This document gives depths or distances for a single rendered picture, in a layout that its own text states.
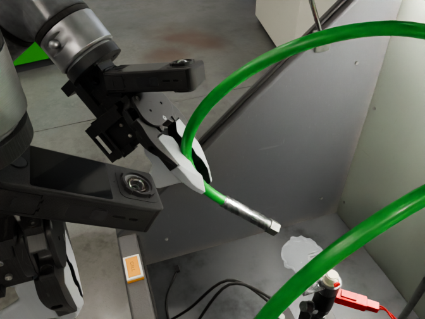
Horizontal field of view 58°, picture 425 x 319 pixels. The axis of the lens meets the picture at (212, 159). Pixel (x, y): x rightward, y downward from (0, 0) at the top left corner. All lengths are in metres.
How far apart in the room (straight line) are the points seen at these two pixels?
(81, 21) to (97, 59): 0.04
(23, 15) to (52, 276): 0.31
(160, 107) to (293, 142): 0.37
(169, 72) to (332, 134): 0.48
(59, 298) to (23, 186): 0.09
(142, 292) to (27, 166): 0.49
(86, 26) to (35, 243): 0.28
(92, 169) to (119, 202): 0.03
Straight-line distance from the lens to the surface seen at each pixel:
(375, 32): 0.40
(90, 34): 0.47
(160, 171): 0.48
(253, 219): 0.54
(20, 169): 0.26
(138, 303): 0.71
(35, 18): 0.49
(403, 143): 0.79
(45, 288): 0.29
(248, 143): 0.73
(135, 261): 0.74
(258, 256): 0.91
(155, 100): 0.48
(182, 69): 0.42
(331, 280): 0.53
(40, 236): 0.27
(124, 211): 0.27
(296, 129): 0.77
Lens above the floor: 1.56
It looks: 40 degrees down
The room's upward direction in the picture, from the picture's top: straight up
